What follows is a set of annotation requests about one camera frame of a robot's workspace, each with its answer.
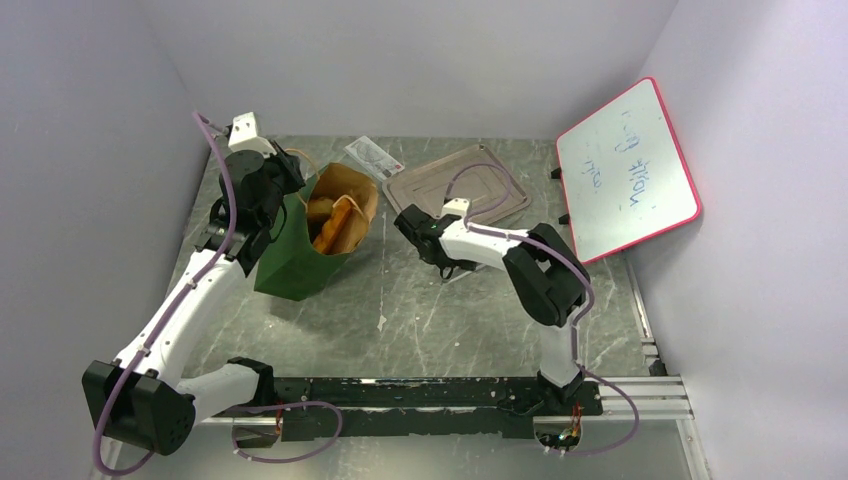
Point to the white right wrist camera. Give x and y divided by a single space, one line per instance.
458 206

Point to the orange fake bread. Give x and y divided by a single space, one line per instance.
326 218

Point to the aluminium frame rail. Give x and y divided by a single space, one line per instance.
628 404

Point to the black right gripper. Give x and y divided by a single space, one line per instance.
445 263

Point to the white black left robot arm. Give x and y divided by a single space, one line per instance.
141 397

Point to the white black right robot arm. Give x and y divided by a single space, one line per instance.
552 286

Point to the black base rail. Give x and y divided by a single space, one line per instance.
319 407

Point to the metal baking tray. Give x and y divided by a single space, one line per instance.
474 173

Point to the clear plastic packet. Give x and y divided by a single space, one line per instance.
373 158

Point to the green paper bag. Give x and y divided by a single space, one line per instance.
291 268

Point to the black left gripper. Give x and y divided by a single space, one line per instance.
289 164

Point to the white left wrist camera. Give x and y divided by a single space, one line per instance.
245 135

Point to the pink framed whiteboard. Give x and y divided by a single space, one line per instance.
624 174

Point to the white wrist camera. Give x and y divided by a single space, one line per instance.
458 206
245 135

